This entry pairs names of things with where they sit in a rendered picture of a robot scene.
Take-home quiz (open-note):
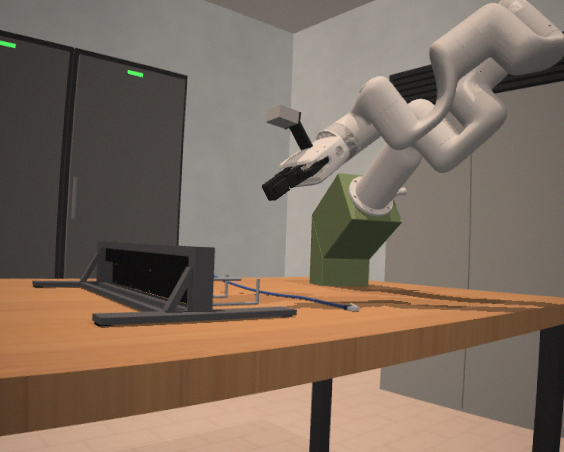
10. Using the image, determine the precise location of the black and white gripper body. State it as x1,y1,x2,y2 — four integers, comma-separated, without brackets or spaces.
279,130,350,187

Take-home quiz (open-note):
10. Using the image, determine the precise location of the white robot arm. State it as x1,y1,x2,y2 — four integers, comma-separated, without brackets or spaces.
324,0,564,217

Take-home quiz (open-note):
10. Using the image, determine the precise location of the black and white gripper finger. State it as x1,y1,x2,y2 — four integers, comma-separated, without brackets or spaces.
262,167,292,201
265,156,329,201

